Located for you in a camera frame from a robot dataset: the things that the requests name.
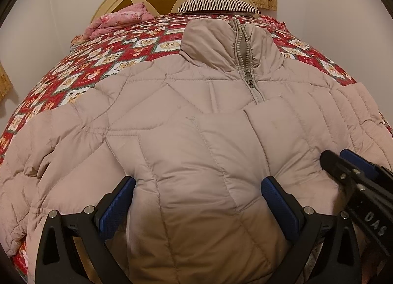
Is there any beige quilted puffer jacket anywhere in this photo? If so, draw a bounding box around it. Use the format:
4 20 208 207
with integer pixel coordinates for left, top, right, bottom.
0 17 393 284

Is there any grey striped pillow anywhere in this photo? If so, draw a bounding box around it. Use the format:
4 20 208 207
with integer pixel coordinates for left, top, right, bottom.
178 0 260 15

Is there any pink floral pillow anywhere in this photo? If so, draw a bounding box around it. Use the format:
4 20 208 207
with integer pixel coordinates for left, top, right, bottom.
82 2 154 41

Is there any beige side wall curtain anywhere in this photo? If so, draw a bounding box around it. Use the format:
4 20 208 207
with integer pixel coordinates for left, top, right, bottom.
0 64 13 101

